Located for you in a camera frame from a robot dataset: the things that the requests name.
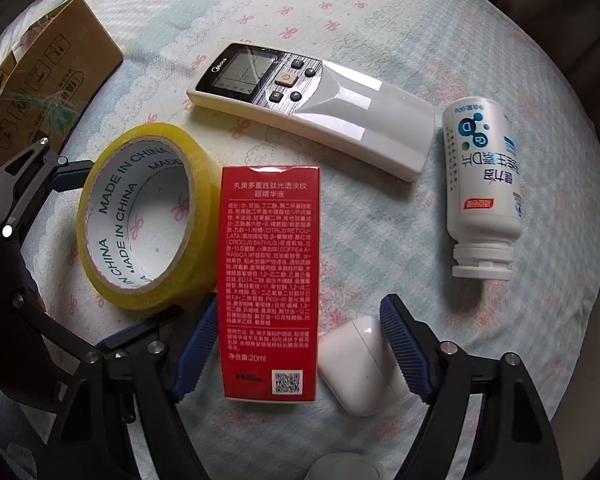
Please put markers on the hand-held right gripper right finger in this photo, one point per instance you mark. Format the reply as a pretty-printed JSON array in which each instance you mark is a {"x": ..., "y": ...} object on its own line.
[{"x": 405, "y": 352}]

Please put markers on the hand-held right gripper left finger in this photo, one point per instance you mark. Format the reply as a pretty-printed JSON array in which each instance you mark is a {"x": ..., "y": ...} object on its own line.
[{"x": 196, "y": 352}]

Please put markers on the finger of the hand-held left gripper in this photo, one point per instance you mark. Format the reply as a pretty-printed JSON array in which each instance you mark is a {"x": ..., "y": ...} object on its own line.
[
  {"x": 130, "y": 334},
  {"x": 74, "y": 173}
]

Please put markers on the red cosmetic box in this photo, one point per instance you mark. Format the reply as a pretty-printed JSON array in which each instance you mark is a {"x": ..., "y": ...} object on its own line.
[{"x": 267, "y": 260}]

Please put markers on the yellow packing tape roll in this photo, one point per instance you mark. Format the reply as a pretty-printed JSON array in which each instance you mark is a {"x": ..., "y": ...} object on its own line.
[{"x": 202, "y": 195}]

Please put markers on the white earbud case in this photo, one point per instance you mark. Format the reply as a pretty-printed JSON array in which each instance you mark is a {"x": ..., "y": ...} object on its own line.
[{"x": 360, "y": 372}]

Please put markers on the brown cardboard box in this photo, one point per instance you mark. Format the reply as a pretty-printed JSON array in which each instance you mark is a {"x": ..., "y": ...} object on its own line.
[{"x": 55, "y": 65}]

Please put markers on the white round object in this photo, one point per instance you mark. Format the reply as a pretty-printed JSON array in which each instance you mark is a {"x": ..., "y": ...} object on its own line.
[{"x": 347, "y": 467}]

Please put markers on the white plastic bottle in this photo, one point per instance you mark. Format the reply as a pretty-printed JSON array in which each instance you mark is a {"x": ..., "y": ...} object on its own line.
[{"x": 480, "y": 185}]

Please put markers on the white remote control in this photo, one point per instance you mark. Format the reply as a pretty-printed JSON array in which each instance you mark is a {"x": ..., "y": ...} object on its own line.
[{"x": 360, "y": 120}]

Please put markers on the floral printed bed sheet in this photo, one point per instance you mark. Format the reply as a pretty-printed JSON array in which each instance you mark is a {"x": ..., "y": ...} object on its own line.
[{"x": 330, "y": 10}]

